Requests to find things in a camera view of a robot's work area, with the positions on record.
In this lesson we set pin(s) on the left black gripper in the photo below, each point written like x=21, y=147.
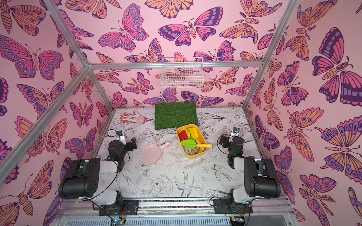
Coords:
x=132, y=143

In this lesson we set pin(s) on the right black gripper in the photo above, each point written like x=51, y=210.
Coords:
x=224, y=140

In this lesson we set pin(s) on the yellow shovel wooden handle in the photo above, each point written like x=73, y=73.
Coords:
x=194, y=133

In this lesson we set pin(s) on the yellow plastic storage box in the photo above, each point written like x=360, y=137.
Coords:
x=198, y=151

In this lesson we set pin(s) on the green shovel yellow handle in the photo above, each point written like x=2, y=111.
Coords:
x=191, y=144

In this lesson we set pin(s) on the red shovel wooden handle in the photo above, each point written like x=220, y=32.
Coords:
x=183, y=135

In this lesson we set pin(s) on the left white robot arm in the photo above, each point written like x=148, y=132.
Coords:
x=91, y=180

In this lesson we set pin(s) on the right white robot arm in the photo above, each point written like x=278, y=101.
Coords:
x=259, y=176

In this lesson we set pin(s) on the pink plastic dustpan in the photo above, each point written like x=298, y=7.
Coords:
x=152, y=153

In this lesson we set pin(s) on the red white gardening glove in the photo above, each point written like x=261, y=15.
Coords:
x=134, y=117

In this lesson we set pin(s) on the green artificial grass mat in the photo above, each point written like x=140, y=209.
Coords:
x=175, y=115

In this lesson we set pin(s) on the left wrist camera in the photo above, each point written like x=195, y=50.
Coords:
x=120, y=135

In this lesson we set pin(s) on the white wire basket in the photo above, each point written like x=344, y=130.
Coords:
x=183, y=72

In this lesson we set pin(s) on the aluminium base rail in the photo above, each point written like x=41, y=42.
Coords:
x=195, y=211

